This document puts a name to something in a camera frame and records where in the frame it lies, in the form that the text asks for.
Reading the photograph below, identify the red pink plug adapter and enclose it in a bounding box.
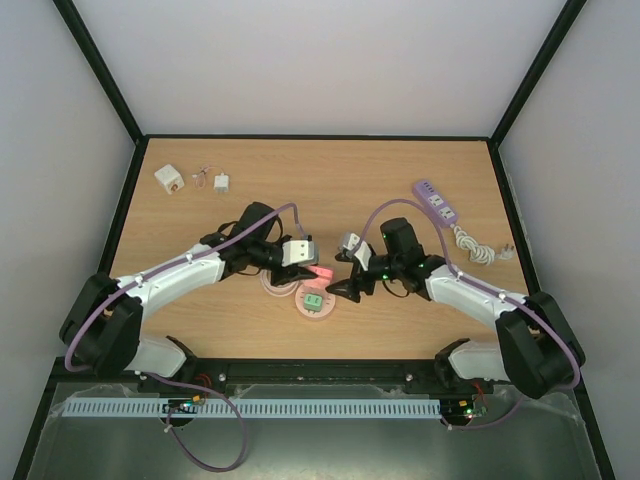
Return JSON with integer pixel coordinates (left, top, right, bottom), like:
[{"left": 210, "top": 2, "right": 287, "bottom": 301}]
[{"left": 307, "top": 265, "right": 334, "bottom": 281}]

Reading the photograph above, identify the round pink socket base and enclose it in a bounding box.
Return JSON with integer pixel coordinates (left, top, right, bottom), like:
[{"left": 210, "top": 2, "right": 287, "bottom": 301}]
[{"left": 294, "top": 285, "right": 336, "bottom": 321}]

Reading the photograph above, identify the white power strip cord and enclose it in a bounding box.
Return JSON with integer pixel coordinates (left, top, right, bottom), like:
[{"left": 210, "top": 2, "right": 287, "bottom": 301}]
[{"left": 451, "top": 223, "right": 516, "bottom": 265}]

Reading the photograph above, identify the purple power strip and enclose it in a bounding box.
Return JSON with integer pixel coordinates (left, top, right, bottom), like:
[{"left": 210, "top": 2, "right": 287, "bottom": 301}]
[{"left": 412, "top": 179, "right": 458, "bottom": 228}]

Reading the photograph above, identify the white charger plug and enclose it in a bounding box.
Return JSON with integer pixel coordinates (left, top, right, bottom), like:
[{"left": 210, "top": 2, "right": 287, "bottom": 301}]
[{"left": 213, "top": 173, "right": 230, "bottom": 193}]

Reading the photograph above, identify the white tiger cube plug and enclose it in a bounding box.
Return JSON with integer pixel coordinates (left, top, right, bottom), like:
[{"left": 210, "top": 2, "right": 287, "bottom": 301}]
[{"left": 154, "top": 164, "right": 185, "bottom": 195}]

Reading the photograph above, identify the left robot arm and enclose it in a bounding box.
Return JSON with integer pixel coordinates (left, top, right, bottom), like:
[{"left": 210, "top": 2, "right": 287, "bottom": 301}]
[{"left": 59, "top": 202, "right": 318, "bottom": 378}]

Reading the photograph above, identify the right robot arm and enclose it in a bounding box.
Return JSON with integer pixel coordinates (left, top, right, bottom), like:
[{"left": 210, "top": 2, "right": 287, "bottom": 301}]
[{"left": 327, "top": 217, "right": 585, "bottom": 399}]

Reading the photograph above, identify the pale pink socket cube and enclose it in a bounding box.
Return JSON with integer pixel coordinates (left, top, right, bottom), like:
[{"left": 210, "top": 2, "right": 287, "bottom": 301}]
[{"left": 300, "top": 277, "right": 331, "bottom": 292}]

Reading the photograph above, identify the green plug adapter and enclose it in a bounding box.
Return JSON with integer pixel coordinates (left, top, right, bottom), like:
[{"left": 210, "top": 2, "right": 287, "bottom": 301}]
[{"left": 303, "top": 293, "right": 324, "bottom": 312}]

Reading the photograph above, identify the grey metal tray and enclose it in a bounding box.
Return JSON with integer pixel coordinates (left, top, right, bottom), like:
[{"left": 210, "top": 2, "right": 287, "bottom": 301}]
[{"left": 27, "top": 384, "right": 600, "bottom": 479}]

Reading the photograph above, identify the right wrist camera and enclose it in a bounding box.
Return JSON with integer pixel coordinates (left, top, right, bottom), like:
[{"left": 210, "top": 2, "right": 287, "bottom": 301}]
[{"left": 338, "top": 232, "right": 374, "bottom": 271}]

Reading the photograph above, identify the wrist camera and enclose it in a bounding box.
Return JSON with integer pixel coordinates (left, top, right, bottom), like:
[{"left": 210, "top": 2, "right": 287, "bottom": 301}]
[
  {"left": 281, "top": 240, "right": 319, "bottom": 267},
  {"left": 338, "top": 232, "right": 374, "bottom": 271}
]

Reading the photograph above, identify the pink coiled cable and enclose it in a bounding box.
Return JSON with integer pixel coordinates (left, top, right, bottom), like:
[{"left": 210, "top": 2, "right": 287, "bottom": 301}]
[{"left": 261, "top": 269, "right": 301, "bottom": 300}]

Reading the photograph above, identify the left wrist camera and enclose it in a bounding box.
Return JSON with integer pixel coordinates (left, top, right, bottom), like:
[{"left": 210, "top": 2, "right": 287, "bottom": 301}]
[{"left": 281, "top": 240, "right": 319, "bottom": 267}]

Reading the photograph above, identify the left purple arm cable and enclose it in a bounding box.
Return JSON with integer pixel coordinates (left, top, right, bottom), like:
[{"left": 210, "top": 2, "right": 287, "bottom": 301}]
[{"left": 64, "top": 202, "right": 249, "bottom": 472}]

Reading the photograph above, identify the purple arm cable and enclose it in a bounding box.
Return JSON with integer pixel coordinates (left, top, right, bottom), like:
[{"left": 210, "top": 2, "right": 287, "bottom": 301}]
[
  {"left": 357, "top": 198, "right": 586, "bottom": 432},
  {"left": 64, "top": 202, "right": 249, "bottom": 472}
]

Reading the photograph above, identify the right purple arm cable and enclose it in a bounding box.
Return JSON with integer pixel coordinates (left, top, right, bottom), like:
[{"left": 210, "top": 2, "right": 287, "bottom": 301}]
[{"left": 357, "top": 198, "right": 586, "bottom": 432}]

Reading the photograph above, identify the black frame rail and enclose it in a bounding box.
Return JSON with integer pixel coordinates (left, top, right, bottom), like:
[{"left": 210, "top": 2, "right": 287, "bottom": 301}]
[{"left": 52, "top": 357, "right": 581, "bottom": 391}]

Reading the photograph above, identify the white slotted cable duct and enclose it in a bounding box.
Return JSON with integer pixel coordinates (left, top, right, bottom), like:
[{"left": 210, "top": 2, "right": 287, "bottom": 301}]
[{"left": 61, "top": 398, "right": 441, "bottom": 419}]

